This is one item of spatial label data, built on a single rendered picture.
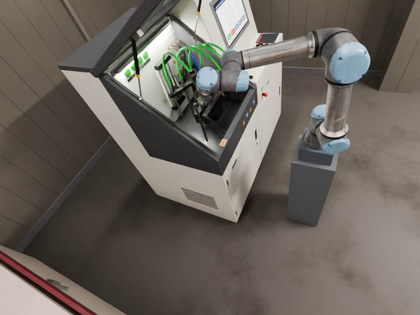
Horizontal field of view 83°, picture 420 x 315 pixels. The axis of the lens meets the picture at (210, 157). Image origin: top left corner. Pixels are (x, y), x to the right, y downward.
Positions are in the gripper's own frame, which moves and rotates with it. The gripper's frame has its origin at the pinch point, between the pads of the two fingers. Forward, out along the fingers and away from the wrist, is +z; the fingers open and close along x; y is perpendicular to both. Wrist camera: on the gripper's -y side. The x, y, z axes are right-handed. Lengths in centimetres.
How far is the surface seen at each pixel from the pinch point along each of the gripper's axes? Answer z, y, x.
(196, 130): 53, 11, -13
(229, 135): 25.0, 26.8, 0.1
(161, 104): 47, -18, -22
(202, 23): 36, -39, 31
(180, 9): 36, -54, 25
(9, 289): 4, 18, -144
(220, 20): 49, -38, 47
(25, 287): 3, 23, -135
